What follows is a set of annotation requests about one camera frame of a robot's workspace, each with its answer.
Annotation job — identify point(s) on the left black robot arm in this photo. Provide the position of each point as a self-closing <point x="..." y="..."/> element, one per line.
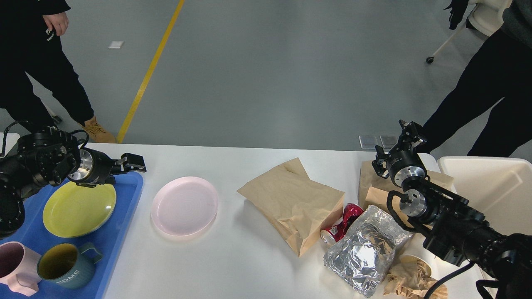
<point x="49" y="156"/>

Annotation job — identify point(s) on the white side table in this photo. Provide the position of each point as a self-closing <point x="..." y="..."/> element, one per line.
<point x="7" y="141"/>

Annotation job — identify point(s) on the white office chair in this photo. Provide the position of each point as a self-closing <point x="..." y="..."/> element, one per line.
<point x="484" y="16"/>

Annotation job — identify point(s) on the dark green mug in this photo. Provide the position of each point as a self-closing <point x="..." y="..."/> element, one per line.
<point x="69" y="266"/>

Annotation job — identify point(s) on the pink plate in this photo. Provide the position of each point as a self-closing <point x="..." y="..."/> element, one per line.
<point x="185" y="206"/>

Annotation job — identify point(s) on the pink mug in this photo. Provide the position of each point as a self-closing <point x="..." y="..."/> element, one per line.
<point x="18" y="268"/>

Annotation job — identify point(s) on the brown paper bag right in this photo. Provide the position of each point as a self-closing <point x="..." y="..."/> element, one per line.
<point x="373" y="190"/>

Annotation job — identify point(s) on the blue plastic tray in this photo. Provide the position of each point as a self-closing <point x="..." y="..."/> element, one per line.
<point x="108" y="239"/>

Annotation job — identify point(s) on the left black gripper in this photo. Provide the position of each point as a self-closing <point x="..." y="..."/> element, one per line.
<point x="96" y="168"/>

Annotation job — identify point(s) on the crumpled brown paper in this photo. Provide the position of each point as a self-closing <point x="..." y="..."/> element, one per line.
<point x="408" y="280"/>

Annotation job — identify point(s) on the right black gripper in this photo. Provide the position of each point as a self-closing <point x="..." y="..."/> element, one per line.
<point x="403" y="166"/>

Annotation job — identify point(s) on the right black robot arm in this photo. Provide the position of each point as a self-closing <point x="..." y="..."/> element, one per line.
<point x="453" y="231"/>

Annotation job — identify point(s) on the person in black left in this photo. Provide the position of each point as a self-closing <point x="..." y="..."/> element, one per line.
<point x="31" y="49"/>

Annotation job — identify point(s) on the large brown paper bag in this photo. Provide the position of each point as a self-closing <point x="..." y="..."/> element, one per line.
<point x="296" y="206"/>

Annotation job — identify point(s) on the white plastic bin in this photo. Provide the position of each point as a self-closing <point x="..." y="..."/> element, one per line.
<point x="500" y="188"/>

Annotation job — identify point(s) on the crushed red soda can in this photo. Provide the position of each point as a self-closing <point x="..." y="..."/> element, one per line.
<point x="333" y="234"/>

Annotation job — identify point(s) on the person in black walking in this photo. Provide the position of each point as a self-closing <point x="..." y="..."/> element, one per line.
<point x="497" y="78"/>

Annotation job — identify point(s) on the yellow plate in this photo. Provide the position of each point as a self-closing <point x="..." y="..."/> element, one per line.
<point x="75" y="211"/>

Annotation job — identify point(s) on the crumpled aluminium foil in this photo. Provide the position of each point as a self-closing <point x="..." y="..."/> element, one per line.
<point x="364" y="255"/>

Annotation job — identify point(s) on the paper cup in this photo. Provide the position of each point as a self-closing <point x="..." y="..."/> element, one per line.
<point x="409" y="258"/>

